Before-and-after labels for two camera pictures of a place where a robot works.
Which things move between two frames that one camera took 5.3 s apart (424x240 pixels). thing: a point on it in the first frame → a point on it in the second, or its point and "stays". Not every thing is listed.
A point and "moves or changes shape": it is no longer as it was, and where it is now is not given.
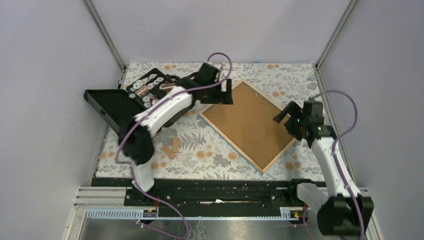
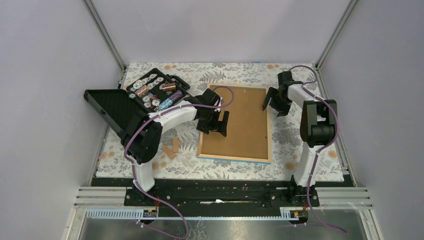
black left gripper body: x=212 y=95 → x=210 y=121
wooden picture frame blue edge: x=248 y=125 moves or changes shape
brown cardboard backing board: x=249 y=123 moves or changes shape
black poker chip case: x=117 y=106 stays
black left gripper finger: x=226 y=97 → x=222 y=125
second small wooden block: x=170 y=153 stays
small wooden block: x=175 y=144 stays
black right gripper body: x=294 y=125 → x=280 y=104
